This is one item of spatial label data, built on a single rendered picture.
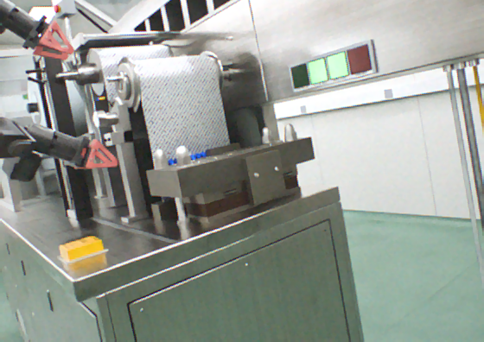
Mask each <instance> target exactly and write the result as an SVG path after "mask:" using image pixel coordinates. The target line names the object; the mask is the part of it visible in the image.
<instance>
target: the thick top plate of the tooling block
mask: <svg viewBox="0 0 484 342"><path fill-rule="evenodd" d="M284 140H285V139H282V140H275V142H271V143H267V144H262V143H261V144H258V145H254V146H251V147H247V148H242V149H238V150H234V151H231V152H227V153H223V154H218V155H212V156H205V157H201V158H197V159H193V160H191V163H193V166H190V167H186V168H177V167H178V163H176V164H171V165H169V168H163V169H158V170H155V169H153V170H149V171H146V172H147V176H148V181H149V185H150V194H151V196H160V197H171V198H181V199H183V198H186V197H188V196H192V195H195V194H198V193H204V192H207V191H210V190H213V189H216V188H219V187H223V186H225V185H228V184H232V183H234V182H238V181H242V180H245V173H244V169H243V168H242V163H241V158H245V157H248V156H252V155H258V154H261V153H264V152H269V151H272V150H279V154H280V160H281V164H282V169H283V168H288V167H293V166H295V165H296V164H298V163H302V162H307V161H310V160H313V159H315V156H314V150H313V145H312V140H311V136H306V137H298V139H296V140H291V141H284Z"/></svg>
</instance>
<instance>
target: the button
mask: <svg viewBox="0 0 484 342"><path fill-rule="evenodd" d="M102 250H104V248H103V244H102V241H101V239H99V238H97V237H94V236H89V237H84V238H82V239H79V240H75V241H72V242H70V243H67V244H62V245H60V253H61V255H62V256H63V257H64V258H66V259H67V260H68V261H70V260H73V259H74V260H75V259H78V258H81V257H85V256H88V255H91V254H93V253H96V252H99V251H102Z"/></svg>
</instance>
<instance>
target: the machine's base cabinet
mask: <svg viewBox="0 0 484 342"><path fill-rule="evenodd" d="M0 263H1V268H2V272H3V279H4V284H5V287H6V296H7V300H8V301H9V304H10V310H11V314H12V316H13V318H14V320H15V323H16V325H17V326H18V327H19V330H20V332H21V334H22V337H23V339H24V341H25V342H365V340H364V335H363V330H362V325H361V320H360V311H359V306H358V302H357V296H356V291H355V288H356V287H355V280H354V275H353V266H352V262H351V257H350V251H349V247H348V241H347V233H346V226H345V222H344V217H343V211H342V207H341V202H340V201H337V202H335V203H333V204H331V205H328V206H324V207H323V208H319V209H317V210H314V211H313V212H309V213H306V214H304V215H302V216H300V217H298V218H296V219H292V220H291V221H288V222H286V223H283V224H281V225H278V226H275V227H272V228H270V229H267V230H265V231H261V232H259V233H257V234H254V235H252V236H249V237H246V238H243V239H240V240H239V241H236V242H234V243H232V244H230V245H227V246H226V247H223V248H221V249H217V250H214V251H212V252H209V253H207V254H205V255H203V256H199V257H196V258H195V259H192V260H188V261H186V262H184V263H180V264H178V265H176V266H174V267H171V268H169V269H165V270H163V271H161V272H158V273H156V274H154V275H149V276H147V277H144V278H143V279H140V280H138V281H135V282H132V283H130V284H127V285H125V286H123V287H121V288H117V289H113V290H110V291H107V292H105V293H103V294H99V295H97V296H94V297H93V298H90V299H88V300H85V301H82V302H79V303H78V302H77V301H76V300H75V299H74V298H73V297H72V296H71V295H70V294H69V293H68V292H66V291H65V290H64V289H63V288H62V287H61V286H60V285H59V284H58V283H57V282H56V281H55V280H54V279H53V278H52V277H51V276H50V275H49V274H48V273H47V272H46V271H45V270H44V269H43V268H42V267H41V266H40V265H39V264H38V263H37V262H36V261H35V260H34V259H33V258H32V257H31V256H30V255H29V254H28V253H27V252H26V251H25V250H24V249H23V248H22V247H21V246H20V244H19V243H17V242H16V241H15V240H14V239H13V238H12V237H11V236H10V235H9V234H8V233H7V232H6V231H5V230H4V229H3V228H2V227H1V226H0Z"/></svg>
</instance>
